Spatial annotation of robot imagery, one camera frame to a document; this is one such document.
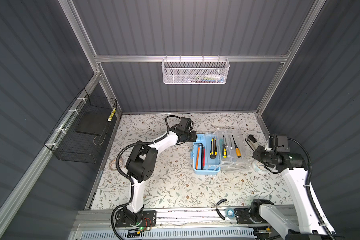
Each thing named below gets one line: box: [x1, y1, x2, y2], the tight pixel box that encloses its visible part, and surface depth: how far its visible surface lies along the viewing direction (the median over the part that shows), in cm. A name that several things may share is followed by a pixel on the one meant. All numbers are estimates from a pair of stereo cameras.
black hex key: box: [194, 142, 203, 170], surface depth 97 cm
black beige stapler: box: [245, 134, 259, 152], surface depth 101 cm
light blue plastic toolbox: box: [190, 128, 249, 175], surface depth 90 cm
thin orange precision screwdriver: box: [196, 145, 200, 170], surface depth 96 cm
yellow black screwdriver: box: [222, 135, 228, 159], surface depth 82 cm
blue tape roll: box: [225, 207, 236, 219], surface depth 75 cm
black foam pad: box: [75, 111, 110, 136], surface depth 79 cm
